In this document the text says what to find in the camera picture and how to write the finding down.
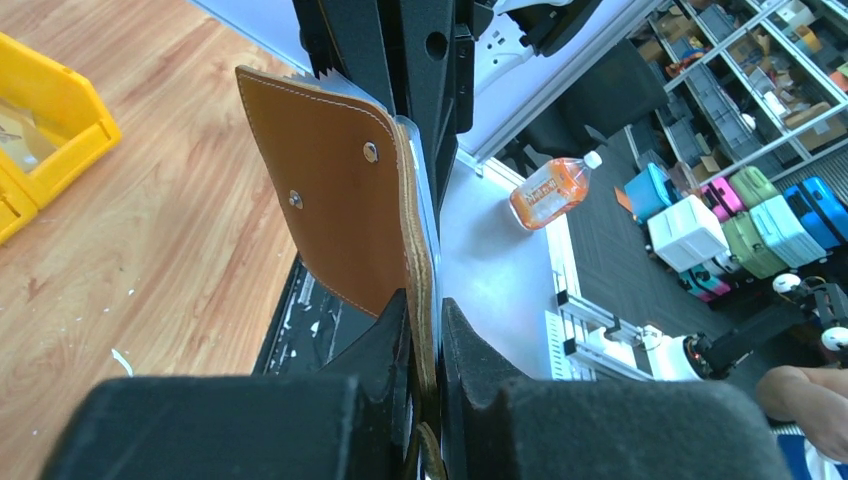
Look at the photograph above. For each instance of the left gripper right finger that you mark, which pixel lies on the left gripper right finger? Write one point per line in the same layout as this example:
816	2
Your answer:
501	424

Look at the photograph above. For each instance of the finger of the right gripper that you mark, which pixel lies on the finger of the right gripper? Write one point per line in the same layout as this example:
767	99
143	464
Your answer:
414	56

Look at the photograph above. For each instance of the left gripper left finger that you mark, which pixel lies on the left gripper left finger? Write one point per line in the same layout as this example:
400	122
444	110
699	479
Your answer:
347	420

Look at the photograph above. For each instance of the brown leather card holder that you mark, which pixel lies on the brown leather card holder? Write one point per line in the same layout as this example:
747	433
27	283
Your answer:
350	179

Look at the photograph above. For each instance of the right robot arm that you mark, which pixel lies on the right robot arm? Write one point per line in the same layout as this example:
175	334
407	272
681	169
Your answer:
544	27

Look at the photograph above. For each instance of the orange drink bottle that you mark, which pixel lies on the orange drink bottle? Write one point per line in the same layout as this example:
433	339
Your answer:
552	190

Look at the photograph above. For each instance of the white storage box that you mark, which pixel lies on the white storage box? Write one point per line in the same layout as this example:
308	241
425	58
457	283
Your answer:
686	234

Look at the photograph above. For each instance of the pink suitcase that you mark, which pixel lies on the pink suitcase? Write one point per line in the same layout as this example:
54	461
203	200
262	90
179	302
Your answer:
720	197

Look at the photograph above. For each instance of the person's bare knee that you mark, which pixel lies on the person's bare knee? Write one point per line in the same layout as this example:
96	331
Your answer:
810	407

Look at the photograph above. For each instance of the metal storage shelf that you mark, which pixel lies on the metal storage shelf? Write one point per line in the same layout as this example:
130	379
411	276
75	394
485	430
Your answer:
749	83

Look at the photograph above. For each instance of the green suitcase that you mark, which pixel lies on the green suitcase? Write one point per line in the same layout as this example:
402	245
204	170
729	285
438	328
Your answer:
745	232

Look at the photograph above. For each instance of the yellow bin right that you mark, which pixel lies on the yellow bin right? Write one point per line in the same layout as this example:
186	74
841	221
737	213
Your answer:
54	126

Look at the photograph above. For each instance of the blue suitcase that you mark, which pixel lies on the blue suitcase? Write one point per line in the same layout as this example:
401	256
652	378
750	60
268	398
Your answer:
820	211

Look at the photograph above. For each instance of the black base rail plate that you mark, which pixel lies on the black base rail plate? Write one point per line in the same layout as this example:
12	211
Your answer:
309	327

